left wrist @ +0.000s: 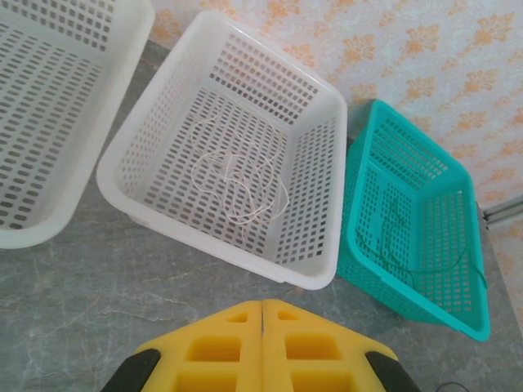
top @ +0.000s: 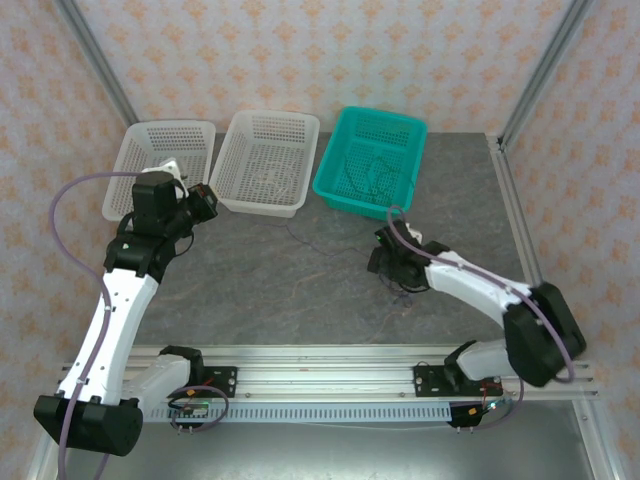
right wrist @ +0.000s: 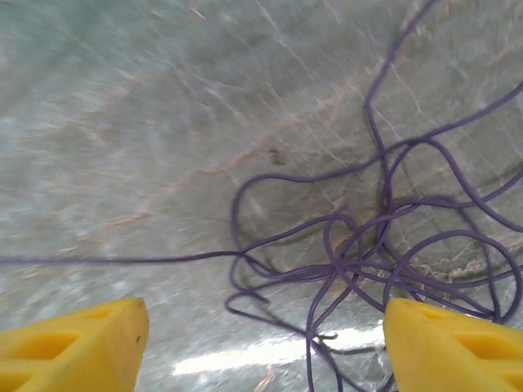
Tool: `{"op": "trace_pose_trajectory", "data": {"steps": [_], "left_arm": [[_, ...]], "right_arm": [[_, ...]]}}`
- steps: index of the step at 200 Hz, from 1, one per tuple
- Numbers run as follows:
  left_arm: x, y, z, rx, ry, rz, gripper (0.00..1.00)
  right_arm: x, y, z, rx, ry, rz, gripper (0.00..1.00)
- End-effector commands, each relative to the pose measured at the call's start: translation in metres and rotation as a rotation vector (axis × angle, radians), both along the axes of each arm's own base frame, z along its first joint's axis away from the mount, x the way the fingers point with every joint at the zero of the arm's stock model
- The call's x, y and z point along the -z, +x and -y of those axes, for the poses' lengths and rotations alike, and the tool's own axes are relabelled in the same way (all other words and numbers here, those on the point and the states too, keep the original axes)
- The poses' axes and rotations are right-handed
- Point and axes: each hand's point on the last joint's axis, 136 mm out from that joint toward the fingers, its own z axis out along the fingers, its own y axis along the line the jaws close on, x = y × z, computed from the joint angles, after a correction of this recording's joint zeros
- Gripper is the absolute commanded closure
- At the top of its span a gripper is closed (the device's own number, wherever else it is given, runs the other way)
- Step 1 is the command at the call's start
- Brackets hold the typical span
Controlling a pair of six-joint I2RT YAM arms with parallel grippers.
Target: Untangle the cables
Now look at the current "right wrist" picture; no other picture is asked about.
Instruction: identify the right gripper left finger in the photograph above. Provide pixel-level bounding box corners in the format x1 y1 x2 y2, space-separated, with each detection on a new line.
0 296 150 392

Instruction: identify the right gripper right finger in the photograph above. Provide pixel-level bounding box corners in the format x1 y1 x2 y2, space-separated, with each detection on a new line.
382 296 523 392

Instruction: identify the thin purple cable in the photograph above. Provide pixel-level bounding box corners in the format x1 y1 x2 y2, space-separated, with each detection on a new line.
0 0 523 392

